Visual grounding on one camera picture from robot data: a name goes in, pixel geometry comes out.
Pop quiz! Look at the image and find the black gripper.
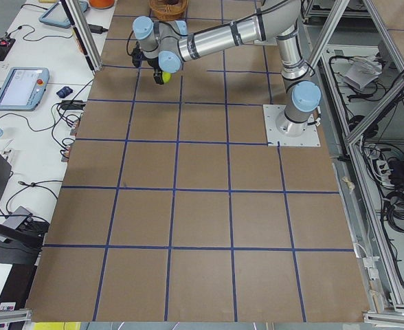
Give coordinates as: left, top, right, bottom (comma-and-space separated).
146, 57, 164, 85

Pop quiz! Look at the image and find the green apple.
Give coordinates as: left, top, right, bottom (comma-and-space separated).
161, 71, 172, 84

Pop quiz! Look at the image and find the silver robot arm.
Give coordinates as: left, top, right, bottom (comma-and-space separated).
128, 1, 322, 138

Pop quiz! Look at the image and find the woven wicker basket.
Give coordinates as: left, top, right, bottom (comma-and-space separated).
149, 0, 188, 21

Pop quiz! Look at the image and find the black power brick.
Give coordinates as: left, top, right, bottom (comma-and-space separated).
88, 24, 109, 34

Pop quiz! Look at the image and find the orange round object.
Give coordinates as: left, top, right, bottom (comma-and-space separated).
89, 0, 115, 10

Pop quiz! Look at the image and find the dark blue small pouch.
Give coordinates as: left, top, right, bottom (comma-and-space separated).
56, 86, 73, 98

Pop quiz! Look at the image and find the far teach pendant tablet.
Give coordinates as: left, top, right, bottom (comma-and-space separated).
38, 1, 89, 28

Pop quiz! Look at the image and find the teach pendant tablet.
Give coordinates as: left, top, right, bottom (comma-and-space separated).
38, 1, 89, 28
0, 67, 49, 111

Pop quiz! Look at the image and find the near teach pendant tablet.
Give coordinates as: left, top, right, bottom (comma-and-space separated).
0, 67, 49, 111

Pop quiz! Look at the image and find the black emergency stop box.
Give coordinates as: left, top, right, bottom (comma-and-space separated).
0, 34, 16, 61

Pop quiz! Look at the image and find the grey usb hub box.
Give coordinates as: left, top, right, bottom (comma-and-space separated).
3, 206, 32, 230

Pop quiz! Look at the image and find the black monitor stand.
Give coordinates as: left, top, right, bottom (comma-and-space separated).
0, 154, 49, 265

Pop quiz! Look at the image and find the white power strip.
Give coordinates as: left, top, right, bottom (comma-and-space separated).
373, 159, 394, 189

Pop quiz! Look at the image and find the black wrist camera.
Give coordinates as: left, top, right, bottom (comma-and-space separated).
131, 47, 144, 68

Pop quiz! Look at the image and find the aluminium frame column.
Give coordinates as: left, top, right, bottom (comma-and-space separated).
60, 0, 102, 72

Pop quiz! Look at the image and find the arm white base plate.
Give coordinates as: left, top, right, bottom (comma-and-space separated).
262, 104, 321, 148

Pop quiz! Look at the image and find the coiled black cable bundle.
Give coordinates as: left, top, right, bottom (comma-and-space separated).
382, 190, 404, 234

